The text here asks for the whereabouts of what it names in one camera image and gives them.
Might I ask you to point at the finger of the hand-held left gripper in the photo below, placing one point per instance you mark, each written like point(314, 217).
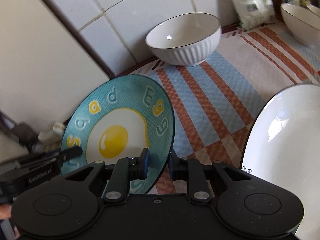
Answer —
point(71, 152)

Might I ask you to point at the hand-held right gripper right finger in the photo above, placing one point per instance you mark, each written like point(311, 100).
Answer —
point(171, 166)

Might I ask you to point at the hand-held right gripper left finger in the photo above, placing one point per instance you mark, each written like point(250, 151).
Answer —
point(145, 161)

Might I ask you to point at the blue fried egg plate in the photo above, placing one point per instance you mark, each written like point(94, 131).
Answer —
point(117, 120)

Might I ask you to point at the white ribbed bowl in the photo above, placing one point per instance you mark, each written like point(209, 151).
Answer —
point(185, 37)

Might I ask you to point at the white plug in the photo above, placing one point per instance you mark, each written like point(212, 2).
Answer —
point(51, 133)

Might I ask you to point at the grey power adapter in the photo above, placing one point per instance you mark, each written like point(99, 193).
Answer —
point(25, 135)

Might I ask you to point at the white appliance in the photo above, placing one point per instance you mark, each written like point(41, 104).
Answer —
point(37, 67)

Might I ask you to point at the checkered striped table mat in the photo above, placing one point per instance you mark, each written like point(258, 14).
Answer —
point(225, 92)

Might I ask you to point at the large white plate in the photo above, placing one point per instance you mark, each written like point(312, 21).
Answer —
point(287, 155)

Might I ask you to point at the white green plastic bag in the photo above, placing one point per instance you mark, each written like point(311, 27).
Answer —
point(252, 5)

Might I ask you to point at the white black-rimmed bowl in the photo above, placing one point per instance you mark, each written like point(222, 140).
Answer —
point(300, 22)

